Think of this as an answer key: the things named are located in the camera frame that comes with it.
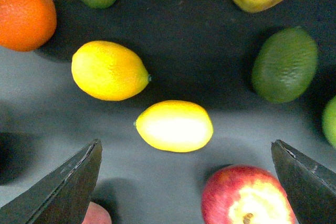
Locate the bright green apple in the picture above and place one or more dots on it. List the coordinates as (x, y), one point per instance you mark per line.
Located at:
(329, 121)

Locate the pink peach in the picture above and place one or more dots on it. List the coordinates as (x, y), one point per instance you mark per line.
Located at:
(96, 214)

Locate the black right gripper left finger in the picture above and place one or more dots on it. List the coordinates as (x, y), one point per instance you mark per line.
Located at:
(62, 196)

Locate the large orange tangerine centre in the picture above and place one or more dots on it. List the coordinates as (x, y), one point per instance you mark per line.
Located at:
(26, 25)

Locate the yellow lemon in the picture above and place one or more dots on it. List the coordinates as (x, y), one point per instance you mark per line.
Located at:
(175, 126)
(108, 71)

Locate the dark green avocado right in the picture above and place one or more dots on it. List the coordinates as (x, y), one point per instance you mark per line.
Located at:
(285, 65)

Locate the red yellow apple front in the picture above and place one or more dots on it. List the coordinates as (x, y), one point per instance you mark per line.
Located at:
(245, 194)

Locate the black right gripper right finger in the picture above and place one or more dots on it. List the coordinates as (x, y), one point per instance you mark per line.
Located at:
(310, 186)

